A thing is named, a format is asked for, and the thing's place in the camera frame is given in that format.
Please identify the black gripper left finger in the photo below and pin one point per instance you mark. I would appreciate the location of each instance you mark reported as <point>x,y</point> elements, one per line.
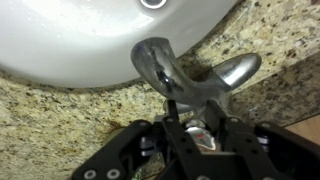
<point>146,146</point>

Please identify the white oval sink basin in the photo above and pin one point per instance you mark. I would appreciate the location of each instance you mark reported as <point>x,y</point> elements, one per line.
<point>83,40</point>

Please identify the chrome sink drain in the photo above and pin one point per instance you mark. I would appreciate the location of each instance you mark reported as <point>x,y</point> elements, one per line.
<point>153,2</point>

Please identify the chrome tap body with spout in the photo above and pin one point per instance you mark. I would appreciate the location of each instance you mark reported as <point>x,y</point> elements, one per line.
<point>166,73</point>

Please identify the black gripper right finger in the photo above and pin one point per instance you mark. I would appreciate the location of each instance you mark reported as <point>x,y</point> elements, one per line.
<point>260,150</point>

